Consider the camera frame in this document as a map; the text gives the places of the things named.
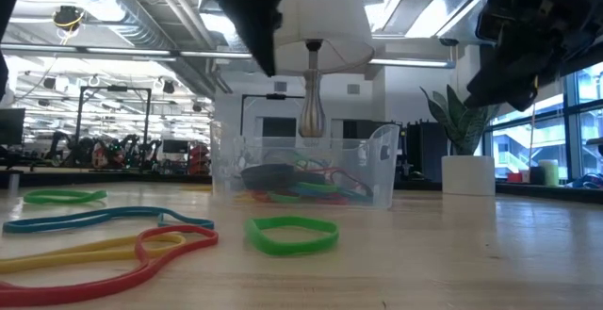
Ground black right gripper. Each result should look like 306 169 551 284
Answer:
465 0 603 112

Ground red rubber band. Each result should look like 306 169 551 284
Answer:
319 166 374 198
0 224 220 308

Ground blue rubber band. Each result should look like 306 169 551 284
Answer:
286 186 373 204

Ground teal rubber band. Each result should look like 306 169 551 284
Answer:
2 205 216 235

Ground clear plastic bin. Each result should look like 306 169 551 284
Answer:
209 120 400 209

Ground yellow rubber band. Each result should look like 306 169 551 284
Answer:
0 233 187 275

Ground white shade table lamp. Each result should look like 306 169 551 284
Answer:
272 0 377 139

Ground black cup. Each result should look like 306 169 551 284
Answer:
528 165 546 187

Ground pale green cylinder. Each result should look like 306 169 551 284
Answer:
537 158 561 188

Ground snake plant in white pot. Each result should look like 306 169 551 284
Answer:
420 83 498 197

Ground short ceiling light bar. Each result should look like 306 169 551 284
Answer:
367 57 456 70

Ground black cabinet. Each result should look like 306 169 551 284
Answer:
405 120 449 183

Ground blue cloth bundle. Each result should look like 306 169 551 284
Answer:
567 171 603 190

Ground long ceiling light bar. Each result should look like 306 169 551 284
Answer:
0 42 253 62

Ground small dark monitor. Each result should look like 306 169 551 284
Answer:
161 139 190 156

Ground red equipment stack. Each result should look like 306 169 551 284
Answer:
187 143 212 176

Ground background robot arms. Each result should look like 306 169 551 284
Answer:
44 131 164 172

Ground black monitor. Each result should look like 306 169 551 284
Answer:
0 107 26 147

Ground black metal stand frame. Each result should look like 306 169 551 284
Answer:
76 85 153 170

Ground ceiling camera with yellow cable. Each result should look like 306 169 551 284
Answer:
51 5 87 34

